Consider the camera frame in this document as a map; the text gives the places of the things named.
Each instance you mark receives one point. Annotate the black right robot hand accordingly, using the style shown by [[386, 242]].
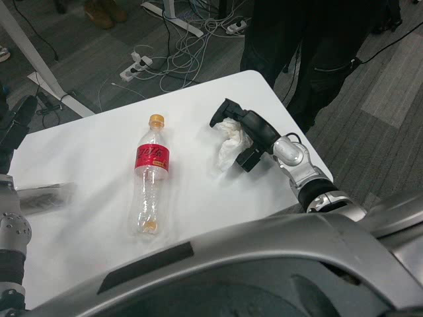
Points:
[[259, 132]]

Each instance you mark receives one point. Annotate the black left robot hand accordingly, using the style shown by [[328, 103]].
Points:
[[16, 122]]

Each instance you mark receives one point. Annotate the white paper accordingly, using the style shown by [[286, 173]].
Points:
[[228, 148]]

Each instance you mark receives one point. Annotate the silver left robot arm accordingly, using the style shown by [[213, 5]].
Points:
[[13, 228]]

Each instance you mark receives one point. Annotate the black power adapter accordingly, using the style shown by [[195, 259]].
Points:
[[48, 100]]

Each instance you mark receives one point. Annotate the white standing desk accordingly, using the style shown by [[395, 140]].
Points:
[[36, 59]]

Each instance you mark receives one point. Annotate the person with white sneakers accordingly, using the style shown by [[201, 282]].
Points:
[[4, 54]]

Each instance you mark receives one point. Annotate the black item in clear bag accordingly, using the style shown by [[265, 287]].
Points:
[[43, 196]]

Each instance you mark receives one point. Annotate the person in black clothes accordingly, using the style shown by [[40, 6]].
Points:
[[314, 49]]

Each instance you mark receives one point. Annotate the short white power strip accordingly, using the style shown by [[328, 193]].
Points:
[[236, 26]]

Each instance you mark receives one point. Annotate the clear bottle with red label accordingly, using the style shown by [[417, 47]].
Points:
[[152, 158]]

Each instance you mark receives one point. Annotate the long white power strip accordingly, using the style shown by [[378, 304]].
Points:
[[133, 71]]

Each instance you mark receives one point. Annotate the silver robot chest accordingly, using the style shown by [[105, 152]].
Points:
[[264, 264]]

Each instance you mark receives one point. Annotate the white plug adapter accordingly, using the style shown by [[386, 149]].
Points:
[[136, 56]]

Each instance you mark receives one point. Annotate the person with brown shoes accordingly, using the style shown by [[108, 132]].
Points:
[[102, 14]]

